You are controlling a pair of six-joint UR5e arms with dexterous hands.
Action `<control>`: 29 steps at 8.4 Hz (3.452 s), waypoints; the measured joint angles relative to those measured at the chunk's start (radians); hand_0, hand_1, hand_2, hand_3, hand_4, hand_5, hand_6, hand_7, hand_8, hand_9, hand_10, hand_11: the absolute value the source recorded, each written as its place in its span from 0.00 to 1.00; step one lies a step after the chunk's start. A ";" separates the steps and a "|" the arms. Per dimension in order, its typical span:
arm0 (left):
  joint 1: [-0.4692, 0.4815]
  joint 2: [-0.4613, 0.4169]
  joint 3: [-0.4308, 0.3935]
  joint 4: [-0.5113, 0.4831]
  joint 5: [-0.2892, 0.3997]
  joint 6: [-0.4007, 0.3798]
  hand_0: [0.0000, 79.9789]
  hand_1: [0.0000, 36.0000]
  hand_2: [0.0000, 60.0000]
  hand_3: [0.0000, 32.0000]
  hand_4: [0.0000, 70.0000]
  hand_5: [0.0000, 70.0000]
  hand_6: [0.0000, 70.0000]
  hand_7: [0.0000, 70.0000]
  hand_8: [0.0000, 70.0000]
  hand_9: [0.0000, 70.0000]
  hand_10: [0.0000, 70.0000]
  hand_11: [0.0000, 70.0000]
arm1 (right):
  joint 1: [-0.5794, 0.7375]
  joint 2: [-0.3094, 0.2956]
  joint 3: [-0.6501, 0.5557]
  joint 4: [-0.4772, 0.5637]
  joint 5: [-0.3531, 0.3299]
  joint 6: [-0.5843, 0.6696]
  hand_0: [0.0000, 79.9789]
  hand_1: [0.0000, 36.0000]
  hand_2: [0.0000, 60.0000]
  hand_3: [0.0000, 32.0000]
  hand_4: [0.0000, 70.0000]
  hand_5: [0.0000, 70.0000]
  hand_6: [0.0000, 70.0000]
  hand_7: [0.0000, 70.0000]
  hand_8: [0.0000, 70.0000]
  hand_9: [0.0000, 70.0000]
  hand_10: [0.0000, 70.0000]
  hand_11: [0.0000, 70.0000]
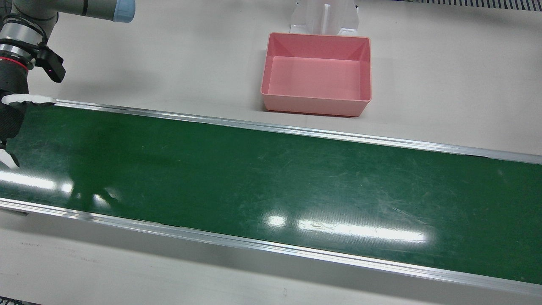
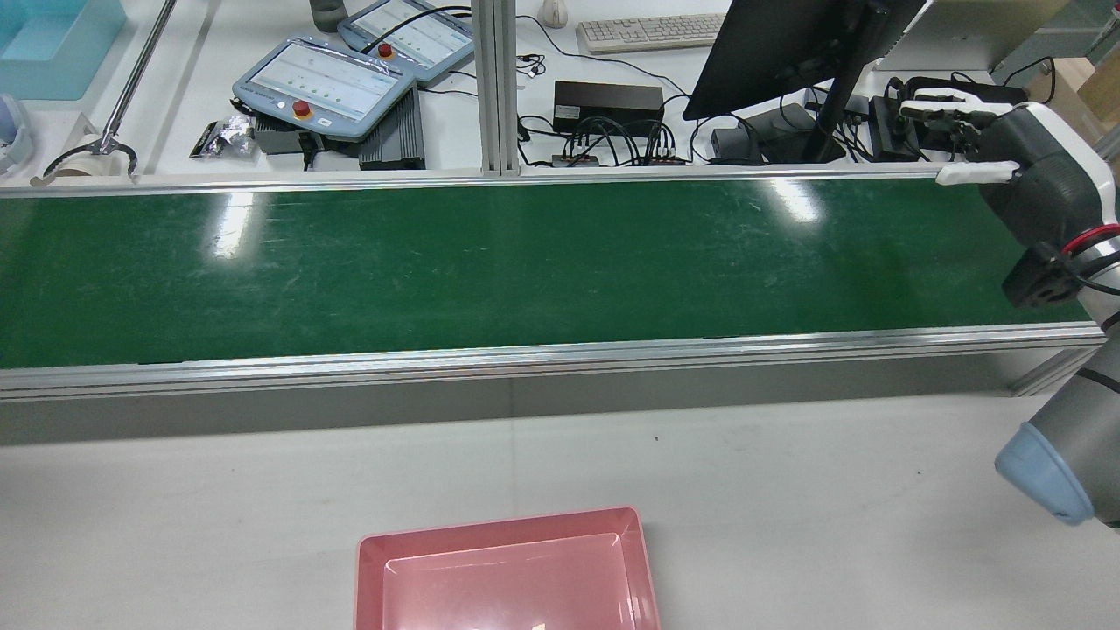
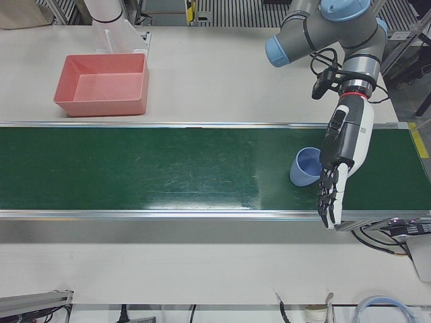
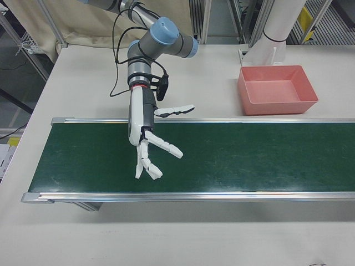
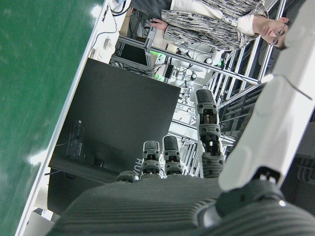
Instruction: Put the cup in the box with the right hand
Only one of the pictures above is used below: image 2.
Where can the aluminium conveyor rail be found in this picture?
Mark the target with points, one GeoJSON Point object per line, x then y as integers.
{"type": "Point", "coordinates": [350, 183]}
{"type": "Point", "coordinates": [525, 359]}

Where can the beige keyboard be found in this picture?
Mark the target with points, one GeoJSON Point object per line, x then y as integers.
{"type": "Point", "coordinates": [652, 32]}

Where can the black docking device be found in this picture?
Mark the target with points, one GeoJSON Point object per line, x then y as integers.
{"type": "Point", "coordinates": [927, 131]}

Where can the pink plastic tray box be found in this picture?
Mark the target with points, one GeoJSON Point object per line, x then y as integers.
{"type": "Point", "coordinates": [507, 577]}

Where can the aluminium profile post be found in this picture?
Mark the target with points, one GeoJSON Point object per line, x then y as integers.
{"type": "Point", "coordinates": [494, 87]}

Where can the black power box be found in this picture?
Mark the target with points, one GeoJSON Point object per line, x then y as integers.
{"type": "Point", "coordinates": [608, 103]}

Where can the silver foil packet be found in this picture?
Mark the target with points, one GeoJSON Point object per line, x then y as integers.
{"type": "Point", "coordinates": [229, 136]}

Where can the black monitor stand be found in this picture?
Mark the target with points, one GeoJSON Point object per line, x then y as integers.
{"type": "Point", "coordinates": [792, 131]}

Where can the small grey adapter box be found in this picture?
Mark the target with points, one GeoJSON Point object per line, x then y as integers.
{"type": "Point", "coordinates": [731, 144]}

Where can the green conveyor belt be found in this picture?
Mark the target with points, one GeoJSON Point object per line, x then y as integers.
{"type": "Point", "coordinates": [525, 262]}

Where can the right white grey robot hand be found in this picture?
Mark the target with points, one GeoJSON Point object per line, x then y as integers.
{"type": "Point", "coordinates": [1041, 175]}

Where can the white blue rounded object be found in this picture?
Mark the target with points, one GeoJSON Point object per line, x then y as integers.
{"type": "Point", "coordinates": [10, 131]}

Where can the small grey teach pendant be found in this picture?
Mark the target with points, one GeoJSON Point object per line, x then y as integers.
{"type": "Point", "coordinates": [416, 39]}

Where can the grey cup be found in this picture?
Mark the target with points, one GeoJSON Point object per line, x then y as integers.
{"type": "Point", "coordinates": [328, 13]}

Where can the beige tape roll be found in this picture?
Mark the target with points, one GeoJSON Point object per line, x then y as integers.
{"type": "Point", "coordinates": [74, 168]}

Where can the light blue plastic bin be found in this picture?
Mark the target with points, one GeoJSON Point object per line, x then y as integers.
{"type": "Point", "coordinates": [52, 44]}

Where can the silver usb hub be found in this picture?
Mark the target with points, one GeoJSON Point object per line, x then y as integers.
{"type": "Point", "coordinates": [577, 160]}

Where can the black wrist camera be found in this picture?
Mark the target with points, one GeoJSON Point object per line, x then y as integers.
{"type": "Point", "coordinates": [1037, 276]}

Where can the metal reacher grabber rod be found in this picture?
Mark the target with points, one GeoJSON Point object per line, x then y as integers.
{"type": "Point", "coordinates": [131, 83]}

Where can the cardboard box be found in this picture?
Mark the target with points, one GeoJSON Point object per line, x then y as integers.
{"type": "Point", "coordinates": [1085, 87]}

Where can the large grey teach pendant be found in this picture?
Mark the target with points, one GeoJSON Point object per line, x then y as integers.
{"type": "Point", "coordinates": [324, 87]}

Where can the small black box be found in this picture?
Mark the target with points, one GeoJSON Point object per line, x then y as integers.
{"type": "Point", "coordinates": [891, 131]}

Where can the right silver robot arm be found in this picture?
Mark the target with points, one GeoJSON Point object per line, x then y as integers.
{"type": "Point", "coordinates": [1089, 437]}

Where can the black monitor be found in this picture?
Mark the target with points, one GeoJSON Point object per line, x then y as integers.
{"type": "Point", "coordinates": [779, 48]}

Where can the black finned controller box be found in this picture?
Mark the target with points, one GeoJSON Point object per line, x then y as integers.
{"type": "Point", "coordinates": [398, 140]}

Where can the white computer mouse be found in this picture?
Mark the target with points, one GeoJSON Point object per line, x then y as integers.
{"type": "Point", "coordinates": [554, 12]}

